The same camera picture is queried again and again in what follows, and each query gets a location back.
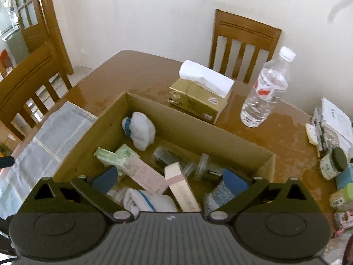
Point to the clear jar dark contents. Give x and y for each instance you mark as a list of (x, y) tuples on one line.
[(168, 160)]

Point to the blue grey checked tablecloth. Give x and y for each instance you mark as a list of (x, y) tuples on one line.
[(55, 135)]

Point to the clear water bottle red label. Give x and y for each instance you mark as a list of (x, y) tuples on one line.
[(262, 96)]

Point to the gold tissue box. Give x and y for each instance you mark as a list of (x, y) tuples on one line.
[(193, 96)]

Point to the glass jar dark lid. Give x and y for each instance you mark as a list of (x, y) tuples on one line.
[(332, 165)]

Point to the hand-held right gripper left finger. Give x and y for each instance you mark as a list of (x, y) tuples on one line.
[(106, 180)]

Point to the wooden chair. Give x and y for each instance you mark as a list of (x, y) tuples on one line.
[(242, 33), (27, 77)]

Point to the wooden door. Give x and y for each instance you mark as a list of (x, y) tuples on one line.
[(47, 19)]

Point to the white sock blue stripe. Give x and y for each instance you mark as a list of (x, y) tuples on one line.
[(157, 203), (142, 129)]

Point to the blue box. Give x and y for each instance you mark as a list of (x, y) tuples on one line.
[(344, 179)]

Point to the pale green printed box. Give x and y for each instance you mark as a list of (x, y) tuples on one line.
[(126, 151)]

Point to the brown cardboard box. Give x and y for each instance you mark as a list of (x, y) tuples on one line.
[(193, 132)]

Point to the wooden chair back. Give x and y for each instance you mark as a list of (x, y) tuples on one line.
[(242, 33)]

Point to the stack of white papers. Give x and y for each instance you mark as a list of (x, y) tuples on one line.
[(336, 118)]

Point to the yellow sticky notes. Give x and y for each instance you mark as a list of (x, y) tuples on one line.
[(311, 134)]

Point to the beige box pink label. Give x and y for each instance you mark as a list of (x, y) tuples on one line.
[(179, 185)]

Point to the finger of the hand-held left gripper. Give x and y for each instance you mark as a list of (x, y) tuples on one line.
[(7, 161)]

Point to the grey knitted sock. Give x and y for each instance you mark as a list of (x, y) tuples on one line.
[(217, 196)]

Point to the green lid container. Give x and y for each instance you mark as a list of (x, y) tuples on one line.
[(342, 197)]

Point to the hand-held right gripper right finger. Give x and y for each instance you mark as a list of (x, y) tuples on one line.
[(234, 183)]

